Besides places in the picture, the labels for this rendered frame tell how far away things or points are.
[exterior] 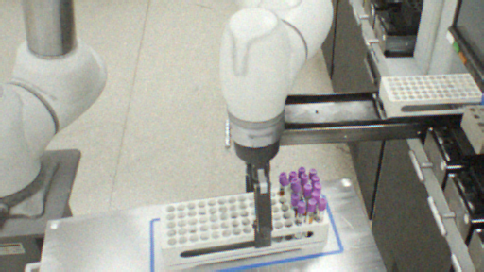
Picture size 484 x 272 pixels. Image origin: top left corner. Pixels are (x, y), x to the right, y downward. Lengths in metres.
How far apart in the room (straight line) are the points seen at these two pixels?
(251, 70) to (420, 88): 0.72
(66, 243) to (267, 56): 0.57
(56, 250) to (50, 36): 0.44
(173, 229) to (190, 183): 1.30
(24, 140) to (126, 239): 0.33
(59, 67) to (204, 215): 0.49
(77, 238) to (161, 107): 1.63
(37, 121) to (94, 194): 1.09
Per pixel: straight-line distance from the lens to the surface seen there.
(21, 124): 1.29
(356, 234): 1.10
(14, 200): 1.37
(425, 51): 1.64
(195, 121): 2.61
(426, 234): 1.47
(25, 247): 1.45
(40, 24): 1.27
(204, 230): 1.04
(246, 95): 0.80
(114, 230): 1.14
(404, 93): 1.38
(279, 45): 0.77
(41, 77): 1.33
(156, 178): 2.37
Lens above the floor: 1.68
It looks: 37 degrees down
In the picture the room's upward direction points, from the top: 3 degrees clockwise
